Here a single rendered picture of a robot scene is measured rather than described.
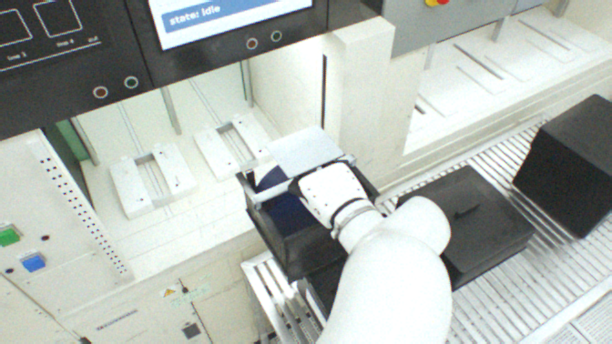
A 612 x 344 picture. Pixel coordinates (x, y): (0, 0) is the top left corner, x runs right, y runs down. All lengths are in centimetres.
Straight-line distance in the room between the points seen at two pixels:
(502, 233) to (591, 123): 44
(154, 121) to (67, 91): 82
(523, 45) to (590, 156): 77
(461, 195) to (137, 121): 109
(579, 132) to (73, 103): 128
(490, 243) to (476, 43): 98
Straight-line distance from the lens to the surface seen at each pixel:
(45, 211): 94
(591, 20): 227
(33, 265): 103
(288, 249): 84
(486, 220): 132
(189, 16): 75
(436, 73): 175
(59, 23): 71
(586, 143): 143
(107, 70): 76
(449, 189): 135
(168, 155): 139
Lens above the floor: 187
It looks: 50 degrees down
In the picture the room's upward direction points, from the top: straight up
